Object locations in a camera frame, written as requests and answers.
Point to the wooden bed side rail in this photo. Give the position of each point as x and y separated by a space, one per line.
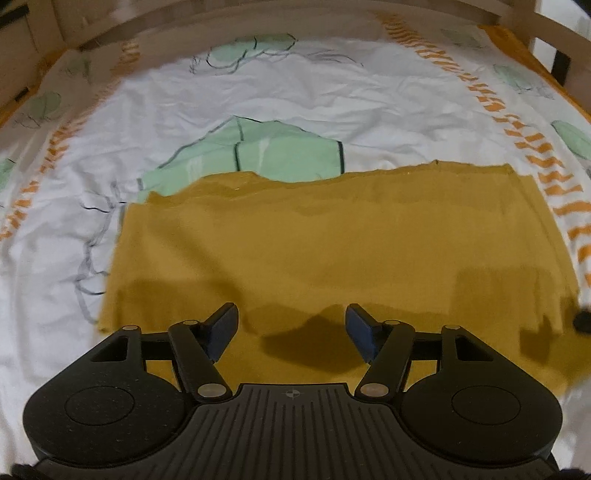
23 41
563 27

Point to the orange bed sheet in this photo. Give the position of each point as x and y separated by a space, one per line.
531 50

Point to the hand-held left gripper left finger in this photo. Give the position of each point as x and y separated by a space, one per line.
220 330

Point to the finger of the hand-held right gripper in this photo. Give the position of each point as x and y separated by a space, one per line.
583 318

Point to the wooden bed headboard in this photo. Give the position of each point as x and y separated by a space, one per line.
277 11

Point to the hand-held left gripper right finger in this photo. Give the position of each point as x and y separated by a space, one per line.
362 330

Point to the white printed bed cover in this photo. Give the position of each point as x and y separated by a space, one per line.
286 101

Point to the yellow knit sweater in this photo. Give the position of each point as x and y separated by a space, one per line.
332 240

